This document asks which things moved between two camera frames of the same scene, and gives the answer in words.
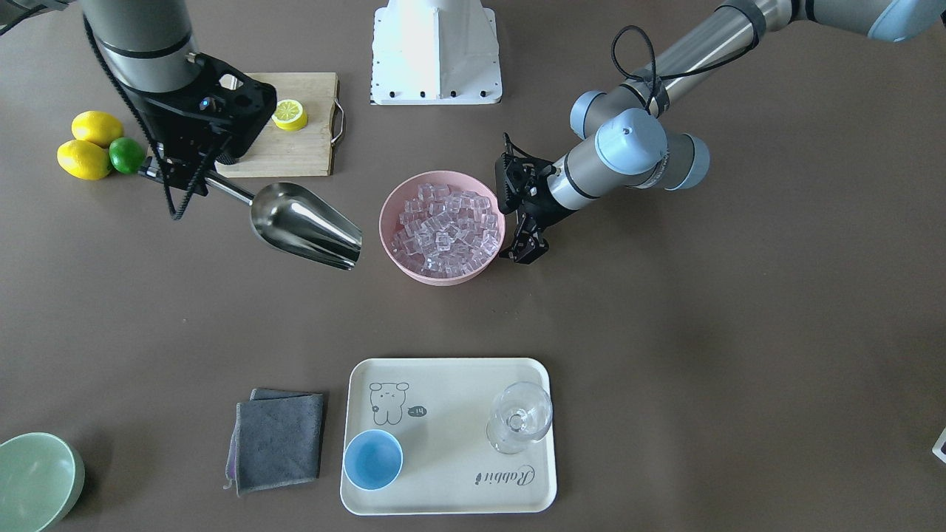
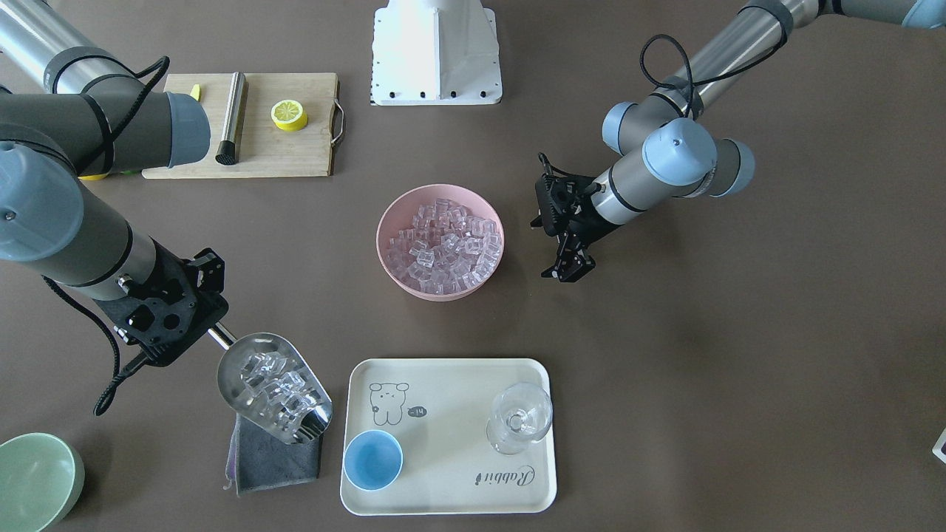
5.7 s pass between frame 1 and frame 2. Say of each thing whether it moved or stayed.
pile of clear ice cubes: moved
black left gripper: moved
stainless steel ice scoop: moved
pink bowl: moved
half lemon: stayed
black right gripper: moved
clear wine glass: stayed
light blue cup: stayed
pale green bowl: stayed
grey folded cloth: stayed
